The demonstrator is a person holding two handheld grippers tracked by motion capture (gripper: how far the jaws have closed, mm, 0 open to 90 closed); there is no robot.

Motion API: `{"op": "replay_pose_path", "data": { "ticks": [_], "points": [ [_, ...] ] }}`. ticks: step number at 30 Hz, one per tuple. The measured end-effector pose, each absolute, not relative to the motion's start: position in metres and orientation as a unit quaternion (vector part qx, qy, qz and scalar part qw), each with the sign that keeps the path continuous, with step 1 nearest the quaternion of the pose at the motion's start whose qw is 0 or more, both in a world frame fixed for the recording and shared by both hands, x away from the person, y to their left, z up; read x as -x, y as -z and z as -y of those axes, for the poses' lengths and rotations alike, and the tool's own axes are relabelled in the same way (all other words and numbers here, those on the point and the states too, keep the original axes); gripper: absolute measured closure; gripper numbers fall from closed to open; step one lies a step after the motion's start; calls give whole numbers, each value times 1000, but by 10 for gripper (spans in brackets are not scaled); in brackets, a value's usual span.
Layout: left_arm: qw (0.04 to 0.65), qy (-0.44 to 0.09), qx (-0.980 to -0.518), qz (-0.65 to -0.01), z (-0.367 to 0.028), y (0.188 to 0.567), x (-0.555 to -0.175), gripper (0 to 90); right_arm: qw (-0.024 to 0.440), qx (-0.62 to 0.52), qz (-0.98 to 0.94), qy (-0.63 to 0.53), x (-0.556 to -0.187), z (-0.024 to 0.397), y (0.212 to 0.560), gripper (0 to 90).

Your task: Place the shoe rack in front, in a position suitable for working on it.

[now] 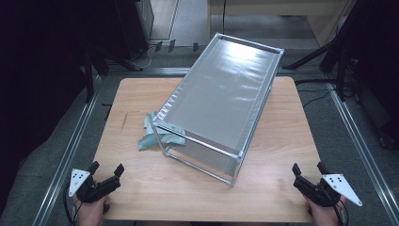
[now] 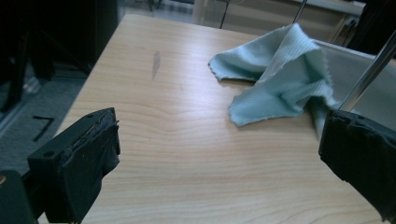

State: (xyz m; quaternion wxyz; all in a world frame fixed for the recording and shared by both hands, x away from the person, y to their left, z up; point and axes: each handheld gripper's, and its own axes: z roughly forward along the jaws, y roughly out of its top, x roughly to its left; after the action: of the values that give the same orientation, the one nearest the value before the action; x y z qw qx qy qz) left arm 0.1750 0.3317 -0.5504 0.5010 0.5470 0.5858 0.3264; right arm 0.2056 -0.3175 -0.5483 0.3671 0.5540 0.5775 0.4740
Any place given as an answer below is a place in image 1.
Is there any black tripod stand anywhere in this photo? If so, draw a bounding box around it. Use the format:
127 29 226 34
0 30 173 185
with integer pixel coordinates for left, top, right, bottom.
281 31 359 102

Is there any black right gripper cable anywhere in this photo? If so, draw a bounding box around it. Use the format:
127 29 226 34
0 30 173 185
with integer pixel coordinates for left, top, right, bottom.
330 196 350 226

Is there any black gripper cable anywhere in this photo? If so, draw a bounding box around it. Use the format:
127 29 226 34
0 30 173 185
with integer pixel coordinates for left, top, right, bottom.
330 196 350 226
62 186 79 226

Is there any person's right hand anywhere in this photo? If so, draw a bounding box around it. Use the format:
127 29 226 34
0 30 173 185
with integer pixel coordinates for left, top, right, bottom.
305 197 347 226

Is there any light wooden desk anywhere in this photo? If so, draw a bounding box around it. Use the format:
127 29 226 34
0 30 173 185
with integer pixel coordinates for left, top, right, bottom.
206 0 357 48

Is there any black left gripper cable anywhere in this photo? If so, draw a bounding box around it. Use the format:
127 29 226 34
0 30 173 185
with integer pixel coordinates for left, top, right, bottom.
62 186 79 226

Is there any black floor cable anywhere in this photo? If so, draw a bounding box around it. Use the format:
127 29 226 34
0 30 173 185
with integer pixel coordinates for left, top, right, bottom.
295 78 338 109

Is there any black hanging cable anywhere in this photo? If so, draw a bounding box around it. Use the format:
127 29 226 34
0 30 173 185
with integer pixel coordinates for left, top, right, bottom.
220 0 228 36

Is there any black curtain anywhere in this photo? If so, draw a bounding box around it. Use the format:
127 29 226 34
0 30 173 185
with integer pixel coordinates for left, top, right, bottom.
0 0 88 202
344 0 399 149

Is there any black metal stand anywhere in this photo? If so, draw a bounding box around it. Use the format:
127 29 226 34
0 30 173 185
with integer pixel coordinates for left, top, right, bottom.
82 43 142 105

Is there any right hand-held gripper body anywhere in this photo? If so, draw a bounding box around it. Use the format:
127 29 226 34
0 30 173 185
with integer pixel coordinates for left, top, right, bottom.
302 173 363 208

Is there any white floor cable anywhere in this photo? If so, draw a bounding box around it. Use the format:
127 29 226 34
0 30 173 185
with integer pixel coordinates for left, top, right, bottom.
133 43 158 70

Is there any black floor tape mark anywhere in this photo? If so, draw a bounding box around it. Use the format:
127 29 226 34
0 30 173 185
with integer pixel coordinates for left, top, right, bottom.
102 103 114 121

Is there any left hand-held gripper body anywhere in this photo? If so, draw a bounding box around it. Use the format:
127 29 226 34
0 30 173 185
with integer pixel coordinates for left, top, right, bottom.
68 169 111 204

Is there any light blue cleaning cloth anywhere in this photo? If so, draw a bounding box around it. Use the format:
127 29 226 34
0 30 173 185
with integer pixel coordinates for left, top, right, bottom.
137 111 186 152

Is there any silver two-tier fabric rack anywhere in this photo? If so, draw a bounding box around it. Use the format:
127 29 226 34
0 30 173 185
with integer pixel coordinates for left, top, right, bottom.
151 32 285 187

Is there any black cabinet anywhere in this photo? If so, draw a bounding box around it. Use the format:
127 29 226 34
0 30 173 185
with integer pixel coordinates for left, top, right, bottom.
114 0 155 62

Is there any person's left hand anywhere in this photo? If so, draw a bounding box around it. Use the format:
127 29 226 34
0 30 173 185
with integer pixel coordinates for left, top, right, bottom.
73 196 111 226

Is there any aluminium floor rail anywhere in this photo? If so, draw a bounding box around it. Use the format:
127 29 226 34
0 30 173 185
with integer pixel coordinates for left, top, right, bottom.
106 66 324 77
326 82 399 226
31 74 104 226

